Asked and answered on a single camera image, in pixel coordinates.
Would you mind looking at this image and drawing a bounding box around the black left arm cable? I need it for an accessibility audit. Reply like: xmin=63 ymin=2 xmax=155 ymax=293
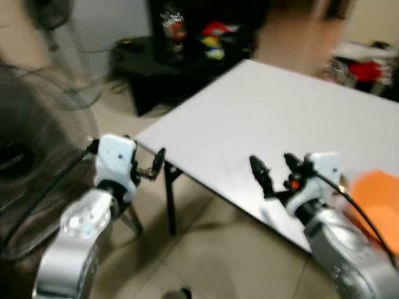
xmin=0 ymin=145 xmax=100 ymax=253

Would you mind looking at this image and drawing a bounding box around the black low cabinet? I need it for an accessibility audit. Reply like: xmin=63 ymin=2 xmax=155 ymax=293
xmin=111 ymin=32 xmax=257 ymax=117

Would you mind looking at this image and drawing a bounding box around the large dark floor fan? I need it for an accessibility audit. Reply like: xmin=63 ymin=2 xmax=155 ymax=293
xmin=0 ymin=61 xmax=102 ymax=265

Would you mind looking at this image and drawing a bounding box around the crinkled silver foil bag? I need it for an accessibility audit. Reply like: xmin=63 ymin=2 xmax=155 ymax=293
xmin=317 ymin=61 xmax=351 ymax=87

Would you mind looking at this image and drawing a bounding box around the orange plastic bowl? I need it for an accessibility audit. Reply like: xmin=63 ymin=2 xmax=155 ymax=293
xmin=345 ymin=169 xmax=399 ymax=257

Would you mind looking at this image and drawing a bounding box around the dark robot foot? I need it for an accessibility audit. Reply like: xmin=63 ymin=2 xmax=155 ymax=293
xmin=162 ymin=287 xmax=195 ymax=299

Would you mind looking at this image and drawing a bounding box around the black table leg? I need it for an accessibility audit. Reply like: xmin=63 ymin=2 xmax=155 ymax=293
xmin=163 ymin=163 xmax=183 ymax=237

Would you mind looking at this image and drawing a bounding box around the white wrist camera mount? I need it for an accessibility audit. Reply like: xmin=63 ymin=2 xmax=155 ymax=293
xmin=277 ymin=152 xmax=343 ymax=216
xmin=94 ymin=133 xmax=139 ymax=189

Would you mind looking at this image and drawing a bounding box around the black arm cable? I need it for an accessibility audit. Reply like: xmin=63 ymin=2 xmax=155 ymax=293
xmin=314 ymin=171 xmax=399 ymax=265
xmin=0 ymin=145 xmax=100 ymax=253

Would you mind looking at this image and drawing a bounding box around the grey standing pedestal fan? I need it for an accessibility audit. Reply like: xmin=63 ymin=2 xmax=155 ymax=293
xmin=24 ymin=0 xmax=105 ymax=111

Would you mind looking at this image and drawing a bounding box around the red cloth item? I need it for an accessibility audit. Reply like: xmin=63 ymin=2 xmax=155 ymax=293
xmin=348 ymin=59 xmax=385 ymax=85

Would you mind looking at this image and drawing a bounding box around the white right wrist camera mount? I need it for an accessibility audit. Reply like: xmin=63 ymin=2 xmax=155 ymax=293
xmin=277 ymin=152 xmax=343 ymax=216

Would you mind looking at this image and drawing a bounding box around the dark bottle with red label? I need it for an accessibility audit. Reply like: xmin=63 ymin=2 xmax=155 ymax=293
xmin=160 ymin=2 xmax=188 ymax=61

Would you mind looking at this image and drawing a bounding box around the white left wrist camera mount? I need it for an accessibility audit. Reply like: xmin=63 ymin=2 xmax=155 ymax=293
xmin=94 ymin=133 xmax=139 ymax=189

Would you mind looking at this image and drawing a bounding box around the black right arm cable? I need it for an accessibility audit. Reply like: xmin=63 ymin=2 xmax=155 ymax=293
xmin=314 ymin=171 xmax=399 ymax=265

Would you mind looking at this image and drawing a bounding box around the red and yellow toy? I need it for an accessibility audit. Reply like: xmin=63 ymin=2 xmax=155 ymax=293
xmin=199 ymin=21 xmax=241 ymax=61

